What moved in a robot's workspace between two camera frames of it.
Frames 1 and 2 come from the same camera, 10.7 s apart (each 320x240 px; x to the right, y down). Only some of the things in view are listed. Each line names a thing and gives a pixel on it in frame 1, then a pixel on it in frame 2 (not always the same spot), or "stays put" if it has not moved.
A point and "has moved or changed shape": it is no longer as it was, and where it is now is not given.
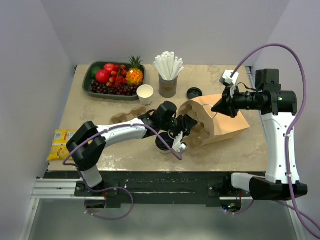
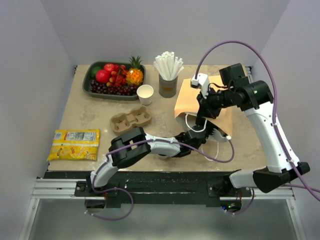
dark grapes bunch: (121, 90) stays put
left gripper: (186, 124) -> (211, 127)
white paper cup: (165, 152) has moved or changed shape
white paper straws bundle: (168, 66) stays put
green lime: (94, 70) stays put
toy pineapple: (135, 75) stays put
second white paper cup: (145, 92) stays put
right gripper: (227, 105) -> (205, 109)
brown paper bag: (225, 125) has moved or changed shape
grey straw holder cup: (167, 88) stays put
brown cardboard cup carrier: (121, 117) stays put
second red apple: (102, 76) stays put
